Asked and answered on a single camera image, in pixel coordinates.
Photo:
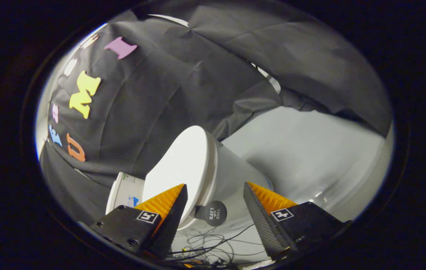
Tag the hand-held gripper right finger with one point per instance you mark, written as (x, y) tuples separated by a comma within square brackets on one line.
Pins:
[(263, 223)]

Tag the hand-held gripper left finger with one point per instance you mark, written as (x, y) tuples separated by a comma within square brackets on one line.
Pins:
[(169, 225)]

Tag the white toilet lid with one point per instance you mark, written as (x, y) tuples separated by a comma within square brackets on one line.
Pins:
[(179, 161)]

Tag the white toilet bowl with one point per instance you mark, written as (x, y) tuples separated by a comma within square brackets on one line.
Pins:
[(235, 172)]

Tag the black backdrop cloth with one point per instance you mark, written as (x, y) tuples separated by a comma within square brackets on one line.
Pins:
[(168, 86)]

